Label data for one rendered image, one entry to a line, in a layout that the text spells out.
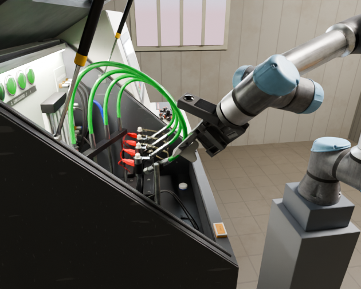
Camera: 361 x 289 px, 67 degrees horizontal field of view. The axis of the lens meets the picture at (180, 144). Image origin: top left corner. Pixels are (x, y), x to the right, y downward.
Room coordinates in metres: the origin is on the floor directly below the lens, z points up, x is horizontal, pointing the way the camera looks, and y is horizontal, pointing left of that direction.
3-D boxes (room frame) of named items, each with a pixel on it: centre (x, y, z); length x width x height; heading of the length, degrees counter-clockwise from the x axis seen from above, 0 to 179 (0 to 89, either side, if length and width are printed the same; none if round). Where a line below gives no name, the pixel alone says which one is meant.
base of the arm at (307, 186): (0.89, -0.54, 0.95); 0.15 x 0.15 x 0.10
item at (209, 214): (0.84, -0.09, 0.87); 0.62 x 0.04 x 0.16; 6
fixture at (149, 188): (0.94, 0.16, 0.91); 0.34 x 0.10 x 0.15; 6
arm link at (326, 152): (0.88, -0.54, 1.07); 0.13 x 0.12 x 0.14; 28
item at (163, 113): (1.57, 0.08, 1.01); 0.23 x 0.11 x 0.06; 6
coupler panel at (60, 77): (1.03, 0.43, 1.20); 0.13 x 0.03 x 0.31; 6
